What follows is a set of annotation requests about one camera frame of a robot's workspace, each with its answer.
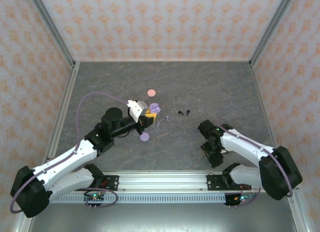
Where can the aluminium lower frame rail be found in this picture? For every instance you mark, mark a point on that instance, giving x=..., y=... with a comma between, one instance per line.
x=22, y=228
x=301, y=219

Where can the pink earbud charging case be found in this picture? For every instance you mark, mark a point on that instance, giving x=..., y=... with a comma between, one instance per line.
x=151, y=93

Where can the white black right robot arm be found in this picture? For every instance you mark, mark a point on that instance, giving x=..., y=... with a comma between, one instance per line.
x=245, y=144

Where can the controller board with lights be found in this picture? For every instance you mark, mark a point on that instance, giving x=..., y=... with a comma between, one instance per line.
x=94, y=197
x=240, y=199

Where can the brushed metal panel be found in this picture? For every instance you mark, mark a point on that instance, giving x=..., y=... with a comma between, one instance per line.
x=162, y=219

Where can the aluminium side rail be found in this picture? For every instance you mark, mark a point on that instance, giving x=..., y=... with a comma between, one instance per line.
x=62, y=112
x=262, y=99

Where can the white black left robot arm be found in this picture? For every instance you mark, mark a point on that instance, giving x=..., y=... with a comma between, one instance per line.
x=62, y=157

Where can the aluminium corner post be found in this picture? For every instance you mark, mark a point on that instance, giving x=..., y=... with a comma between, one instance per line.
x=52, y=29
x=273, y=29

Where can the purple earbud charging case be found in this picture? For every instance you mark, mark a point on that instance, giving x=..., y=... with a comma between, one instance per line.
x=154, y=108
x=145, y=137

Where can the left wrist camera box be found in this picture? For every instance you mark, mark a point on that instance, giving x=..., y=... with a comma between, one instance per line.
x=136, y=110

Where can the aluminium base beam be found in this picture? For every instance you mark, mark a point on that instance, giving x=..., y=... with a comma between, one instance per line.
x=162, y=182

